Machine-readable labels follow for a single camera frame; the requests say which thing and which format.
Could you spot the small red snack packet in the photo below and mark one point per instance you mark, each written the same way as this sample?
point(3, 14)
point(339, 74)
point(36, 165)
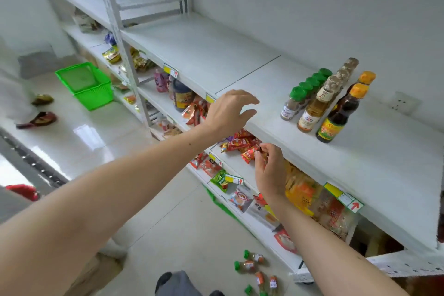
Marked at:
point(248, 155)

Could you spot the person's right forearm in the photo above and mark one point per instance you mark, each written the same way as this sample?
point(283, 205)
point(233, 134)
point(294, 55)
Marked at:
point(326, 254)

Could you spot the person's left hand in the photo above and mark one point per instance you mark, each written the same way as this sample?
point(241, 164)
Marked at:
point(222, 115)

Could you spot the person's right hand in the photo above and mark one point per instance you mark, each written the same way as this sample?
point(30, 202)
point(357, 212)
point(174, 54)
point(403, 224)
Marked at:
point(272, 174)

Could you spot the yellow white price label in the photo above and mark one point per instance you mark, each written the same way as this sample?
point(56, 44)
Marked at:
point(210, 98)
point(214, 159)
point(234, 179)
point(343, 198)
point(170, 71)

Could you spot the pile of orange-red snack packets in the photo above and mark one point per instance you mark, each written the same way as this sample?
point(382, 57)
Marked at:
point(195, 112)

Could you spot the pale food packet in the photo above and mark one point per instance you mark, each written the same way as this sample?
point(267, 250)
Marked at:
point(85, 22)

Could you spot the large dark soy sauce jug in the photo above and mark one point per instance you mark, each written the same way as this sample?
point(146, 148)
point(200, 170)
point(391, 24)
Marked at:
point(182, 96)

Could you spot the dark sauce bottle orange cap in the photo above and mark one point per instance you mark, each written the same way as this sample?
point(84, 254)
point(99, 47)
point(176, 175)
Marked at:
point(366, 78)
point(338, 115)

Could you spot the person's grey trouser leg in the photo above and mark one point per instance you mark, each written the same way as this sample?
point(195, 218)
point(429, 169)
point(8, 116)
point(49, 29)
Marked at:
point(180, 285)

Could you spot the brown cardboard box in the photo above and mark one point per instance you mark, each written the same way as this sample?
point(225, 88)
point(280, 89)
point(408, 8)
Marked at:
point(97, 273)

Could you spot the white wall socket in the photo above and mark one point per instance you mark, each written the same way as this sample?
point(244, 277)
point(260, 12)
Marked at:
point(404, 103)

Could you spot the metal floor rail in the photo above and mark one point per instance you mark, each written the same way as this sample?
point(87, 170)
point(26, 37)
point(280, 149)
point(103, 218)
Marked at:
point(33, 160)

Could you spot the person's left thumb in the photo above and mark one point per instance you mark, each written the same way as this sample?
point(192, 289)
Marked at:
point(248, 117)

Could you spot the white metal shelving unit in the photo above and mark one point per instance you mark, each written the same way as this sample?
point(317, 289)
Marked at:
point(208, 49)

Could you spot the blue snack packet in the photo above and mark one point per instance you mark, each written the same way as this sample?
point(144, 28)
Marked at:
point(110, 39)

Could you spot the long red snack packet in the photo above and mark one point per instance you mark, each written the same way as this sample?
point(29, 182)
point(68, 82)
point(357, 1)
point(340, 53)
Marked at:
point(236, 144)

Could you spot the green plastic shopping basket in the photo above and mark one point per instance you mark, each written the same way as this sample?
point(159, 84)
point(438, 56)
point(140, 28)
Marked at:
point(86, 86)

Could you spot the red object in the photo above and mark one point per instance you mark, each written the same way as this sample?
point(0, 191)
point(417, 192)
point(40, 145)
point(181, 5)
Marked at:
point(24, 191)

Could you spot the brown slipper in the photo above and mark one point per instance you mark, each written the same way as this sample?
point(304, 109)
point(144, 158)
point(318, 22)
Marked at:
point(40, 120)
point(42, 99)

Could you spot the red seasoning packet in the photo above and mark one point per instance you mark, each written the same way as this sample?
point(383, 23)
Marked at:
point(208, 166)

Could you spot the red white food packet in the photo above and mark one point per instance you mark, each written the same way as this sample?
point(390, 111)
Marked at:
point(285, 241)

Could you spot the green-capped spice bottle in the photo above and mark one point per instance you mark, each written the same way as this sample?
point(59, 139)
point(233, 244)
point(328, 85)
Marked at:
point(291, 106)
point(306, 87)
point(313, 82)
point(319, 77)
point(326, 72)

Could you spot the person's left forearm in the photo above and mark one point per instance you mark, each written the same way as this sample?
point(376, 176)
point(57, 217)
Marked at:
point(104, 202)

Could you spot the orange yellow food packet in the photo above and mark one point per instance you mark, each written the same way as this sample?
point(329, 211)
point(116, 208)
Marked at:
point(301, 188)

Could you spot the gold snack packet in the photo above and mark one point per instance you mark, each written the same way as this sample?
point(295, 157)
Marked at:
point(143, 63)
point(111, 55)

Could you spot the clear packet of dried food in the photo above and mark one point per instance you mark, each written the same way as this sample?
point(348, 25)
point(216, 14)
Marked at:
point(334, 217)

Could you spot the green seasoning packet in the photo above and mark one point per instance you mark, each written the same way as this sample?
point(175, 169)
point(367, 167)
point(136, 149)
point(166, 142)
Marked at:
point(219, 180)

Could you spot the person's right thumb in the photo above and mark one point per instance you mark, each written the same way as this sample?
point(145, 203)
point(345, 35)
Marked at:
point(259, 161)

